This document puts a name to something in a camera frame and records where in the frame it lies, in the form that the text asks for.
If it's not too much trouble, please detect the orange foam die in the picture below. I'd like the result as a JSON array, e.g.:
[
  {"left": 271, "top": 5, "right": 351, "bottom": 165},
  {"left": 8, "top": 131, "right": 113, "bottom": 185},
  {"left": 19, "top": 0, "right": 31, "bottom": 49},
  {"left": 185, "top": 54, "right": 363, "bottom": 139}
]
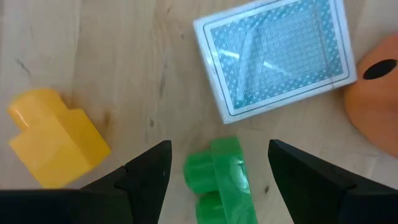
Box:
[{"left": 343, "top": 33, "right": 398, "bottom": 158}]

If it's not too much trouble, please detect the blue-backed playing card deck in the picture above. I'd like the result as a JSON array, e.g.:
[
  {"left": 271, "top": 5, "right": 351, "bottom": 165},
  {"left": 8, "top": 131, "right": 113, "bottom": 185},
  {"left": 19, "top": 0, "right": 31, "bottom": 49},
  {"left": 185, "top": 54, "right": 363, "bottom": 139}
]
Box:
[{"left": 192, "top": 0, "right": 358, "bottom": 125}]

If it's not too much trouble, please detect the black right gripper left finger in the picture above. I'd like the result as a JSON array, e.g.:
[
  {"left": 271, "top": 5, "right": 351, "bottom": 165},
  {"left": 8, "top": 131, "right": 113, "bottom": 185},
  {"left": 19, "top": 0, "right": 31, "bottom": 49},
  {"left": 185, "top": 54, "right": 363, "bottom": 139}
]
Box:
[{"left": 0, "top": 139, "right": 173, "bottom": 224}]

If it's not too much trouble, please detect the yellow two-stud toy block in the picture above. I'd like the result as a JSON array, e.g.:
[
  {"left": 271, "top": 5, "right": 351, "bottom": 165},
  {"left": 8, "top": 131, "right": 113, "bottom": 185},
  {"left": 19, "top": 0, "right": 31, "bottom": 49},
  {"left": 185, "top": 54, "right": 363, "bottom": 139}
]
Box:
[{"left": 6, "top": 88, "right": 112, "bottom": 190}]

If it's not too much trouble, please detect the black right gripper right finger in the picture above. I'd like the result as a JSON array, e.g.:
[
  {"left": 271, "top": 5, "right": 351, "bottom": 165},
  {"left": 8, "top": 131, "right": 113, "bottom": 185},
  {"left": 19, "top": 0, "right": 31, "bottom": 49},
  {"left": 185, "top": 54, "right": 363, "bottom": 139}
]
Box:
[{"left": 267, "top": 139, "right": 398, "bottom": 224}]

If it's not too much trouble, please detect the green round-stud toy block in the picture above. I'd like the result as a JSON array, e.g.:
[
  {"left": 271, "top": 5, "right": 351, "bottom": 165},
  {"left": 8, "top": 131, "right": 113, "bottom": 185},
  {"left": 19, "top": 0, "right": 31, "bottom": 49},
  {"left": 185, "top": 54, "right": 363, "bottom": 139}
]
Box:
[{"left": 182, "top": 136, "right": 259, "bottom": 224}]

